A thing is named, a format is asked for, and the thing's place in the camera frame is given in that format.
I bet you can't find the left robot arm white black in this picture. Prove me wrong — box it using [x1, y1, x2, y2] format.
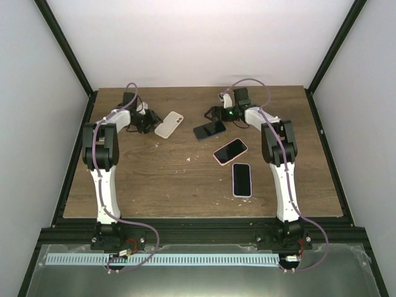
[82, 91, 161, 250]

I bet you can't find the pink phone case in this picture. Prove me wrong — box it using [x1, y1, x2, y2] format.
[212, 137, 249, 167]

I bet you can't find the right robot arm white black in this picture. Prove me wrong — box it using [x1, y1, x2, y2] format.
[205, 87, 304, 249]

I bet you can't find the lavender phone case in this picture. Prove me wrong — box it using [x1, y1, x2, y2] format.
[231, 162, 252, 198]

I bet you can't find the light blue slotted cable duct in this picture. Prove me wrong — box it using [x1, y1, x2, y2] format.
[45, 253, 280, 267]

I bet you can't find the metal front plate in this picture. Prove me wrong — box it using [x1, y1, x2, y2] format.
[27, 244, 379, 296]

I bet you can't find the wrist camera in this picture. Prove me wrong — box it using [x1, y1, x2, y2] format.
[136, 101, 148, 115]
[218, 93, 233, 109]

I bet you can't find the black aluminium frame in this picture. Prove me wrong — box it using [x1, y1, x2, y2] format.
[18, 1, 388, 296]

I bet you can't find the beige phone case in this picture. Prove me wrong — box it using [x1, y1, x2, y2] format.
[154, 111, 184, 139]

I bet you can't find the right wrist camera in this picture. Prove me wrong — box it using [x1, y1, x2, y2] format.
[218, 93, 233, 109]

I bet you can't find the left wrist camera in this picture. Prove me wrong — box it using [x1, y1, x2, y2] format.
[136, 101, 148, 115]

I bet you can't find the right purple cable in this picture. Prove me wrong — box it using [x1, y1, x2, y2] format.
[225, 78, 329, 273]

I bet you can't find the black phone blue edge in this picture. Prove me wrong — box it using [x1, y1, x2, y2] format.
[193, 121, 226, 140]

